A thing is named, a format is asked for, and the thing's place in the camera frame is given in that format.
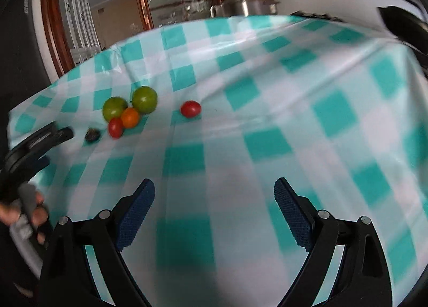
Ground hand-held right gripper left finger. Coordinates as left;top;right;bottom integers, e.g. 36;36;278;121
38;178;156;307

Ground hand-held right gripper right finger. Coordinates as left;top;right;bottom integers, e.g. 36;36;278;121
273;177;392;307

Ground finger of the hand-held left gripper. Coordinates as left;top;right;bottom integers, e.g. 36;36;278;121
18;155;51;180
25;122;75;151

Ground small red tomato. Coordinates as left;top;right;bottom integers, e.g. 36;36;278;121
108;117;124;139
181;100;202;118

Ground green apple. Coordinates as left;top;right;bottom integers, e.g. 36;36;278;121
102;96;129;122
131;85;158;114

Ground orange mandarin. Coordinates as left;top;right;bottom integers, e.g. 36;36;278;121
120;107;140;128

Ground person's left hand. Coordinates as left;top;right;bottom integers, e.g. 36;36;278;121
0;191;51;244

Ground dark appliance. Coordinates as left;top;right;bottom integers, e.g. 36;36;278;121
0;0;51;117

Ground white cabinet doors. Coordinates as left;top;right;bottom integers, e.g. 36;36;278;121
57;0;101;60

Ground dark flat object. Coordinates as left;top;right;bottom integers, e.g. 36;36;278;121
291;11;345;23

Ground steel pot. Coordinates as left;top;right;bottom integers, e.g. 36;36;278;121
210;0;280;17

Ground black pan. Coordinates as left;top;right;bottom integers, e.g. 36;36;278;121
377;6;428;70

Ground brown wooden door frame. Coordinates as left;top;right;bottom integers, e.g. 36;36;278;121
40;0;235;78

